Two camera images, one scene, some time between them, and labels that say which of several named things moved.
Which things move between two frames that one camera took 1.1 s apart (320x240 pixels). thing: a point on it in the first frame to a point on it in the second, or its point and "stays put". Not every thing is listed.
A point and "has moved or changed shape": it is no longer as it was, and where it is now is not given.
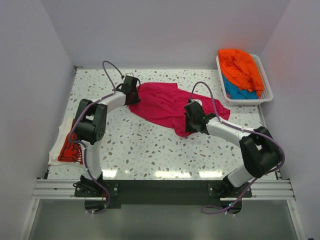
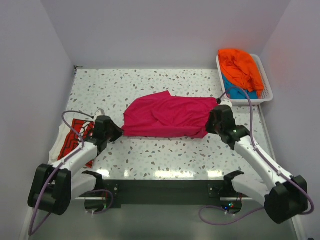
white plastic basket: (266, 95) stays put
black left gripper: (136, 99) to (118, 131)
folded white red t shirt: (65, 152) stays put
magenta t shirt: (162, 105) has moved or changed shape
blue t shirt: (236, 92) stays put
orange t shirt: (240, 68) stays put
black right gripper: (188, 128) to (208, 127)
